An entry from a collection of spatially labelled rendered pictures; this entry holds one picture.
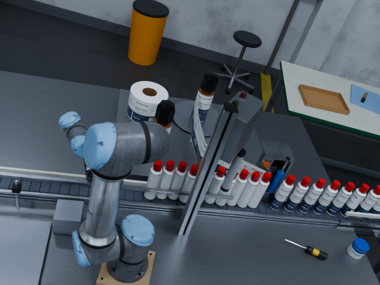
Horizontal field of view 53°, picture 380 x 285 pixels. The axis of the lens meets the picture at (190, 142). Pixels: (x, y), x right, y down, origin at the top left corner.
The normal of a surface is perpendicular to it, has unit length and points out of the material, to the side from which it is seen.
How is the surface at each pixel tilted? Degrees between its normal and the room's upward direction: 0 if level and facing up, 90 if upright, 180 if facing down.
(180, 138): 0
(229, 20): 90
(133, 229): 10
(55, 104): 0
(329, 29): 90
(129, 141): 42
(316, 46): 90
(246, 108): 0
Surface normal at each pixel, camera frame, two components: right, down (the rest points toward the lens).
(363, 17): -0.11, 0.62
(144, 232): 0.39, -0.76
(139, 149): 0.48, 0.24
